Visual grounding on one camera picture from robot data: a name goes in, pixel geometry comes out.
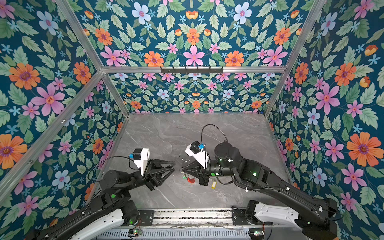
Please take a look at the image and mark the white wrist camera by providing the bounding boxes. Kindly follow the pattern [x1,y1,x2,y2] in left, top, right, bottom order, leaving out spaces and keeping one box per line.
[129,148,150,176]
[185,141,210,169]

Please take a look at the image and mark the left camera black cable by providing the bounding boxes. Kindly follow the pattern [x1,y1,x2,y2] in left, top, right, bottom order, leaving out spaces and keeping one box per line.
[95,155,139,175]

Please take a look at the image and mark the right camera black cable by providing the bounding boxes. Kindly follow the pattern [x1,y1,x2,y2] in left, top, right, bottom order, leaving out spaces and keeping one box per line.
[200,123,229,145]

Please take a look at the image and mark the camera black cable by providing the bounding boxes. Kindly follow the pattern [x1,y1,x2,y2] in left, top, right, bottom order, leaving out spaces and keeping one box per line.
[95,155,139,175]
[200,123,229,145]

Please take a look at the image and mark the right small circuit board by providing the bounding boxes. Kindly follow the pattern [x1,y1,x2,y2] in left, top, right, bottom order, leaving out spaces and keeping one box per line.
[249,229,265,240]

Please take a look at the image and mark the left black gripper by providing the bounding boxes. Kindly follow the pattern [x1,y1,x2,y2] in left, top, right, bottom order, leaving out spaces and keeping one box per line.
[122,158,176,193]

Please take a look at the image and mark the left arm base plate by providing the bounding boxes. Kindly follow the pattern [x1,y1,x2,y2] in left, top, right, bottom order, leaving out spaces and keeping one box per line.
[133,210,155,228]

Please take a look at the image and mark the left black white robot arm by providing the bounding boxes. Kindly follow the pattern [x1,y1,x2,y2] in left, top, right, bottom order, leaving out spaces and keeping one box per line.
[26,159,175,240]

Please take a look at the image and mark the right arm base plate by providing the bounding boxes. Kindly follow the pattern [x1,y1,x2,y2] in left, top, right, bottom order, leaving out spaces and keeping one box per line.
[231,206,273,227]

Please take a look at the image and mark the black hook rail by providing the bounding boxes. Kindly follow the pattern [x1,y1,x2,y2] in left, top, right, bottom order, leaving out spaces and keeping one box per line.
[160,67,224,74]

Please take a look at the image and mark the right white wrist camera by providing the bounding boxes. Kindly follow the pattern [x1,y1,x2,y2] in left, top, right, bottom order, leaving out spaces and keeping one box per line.
[185,141,210,169]

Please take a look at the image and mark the metal keyring with red handle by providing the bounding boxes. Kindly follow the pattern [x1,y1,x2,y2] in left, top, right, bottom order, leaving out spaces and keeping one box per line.
[180,158,196,184]

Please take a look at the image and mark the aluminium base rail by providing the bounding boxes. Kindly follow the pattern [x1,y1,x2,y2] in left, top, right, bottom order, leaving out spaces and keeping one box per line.
[98,207,323,240]

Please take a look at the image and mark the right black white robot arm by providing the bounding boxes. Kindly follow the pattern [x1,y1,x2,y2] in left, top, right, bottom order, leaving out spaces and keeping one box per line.
[182,141,339,240]

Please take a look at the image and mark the small circuit board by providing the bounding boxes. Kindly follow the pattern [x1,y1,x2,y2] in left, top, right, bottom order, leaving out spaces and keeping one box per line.
[128,230,143,238]
[249,229,265,240]

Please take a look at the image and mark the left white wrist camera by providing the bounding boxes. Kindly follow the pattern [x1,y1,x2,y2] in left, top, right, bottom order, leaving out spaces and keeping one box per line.
[129,148,150,176]

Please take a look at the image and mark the left small circuit board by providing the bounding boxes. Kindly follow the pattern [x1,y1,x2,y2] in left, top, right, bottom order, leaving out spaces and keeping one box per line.
[128,230,143,238]

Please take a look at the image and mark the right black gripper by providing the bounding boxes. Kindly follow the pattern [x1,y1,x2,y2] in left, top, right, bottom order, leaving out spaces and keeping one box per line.
[181,159,238,187]

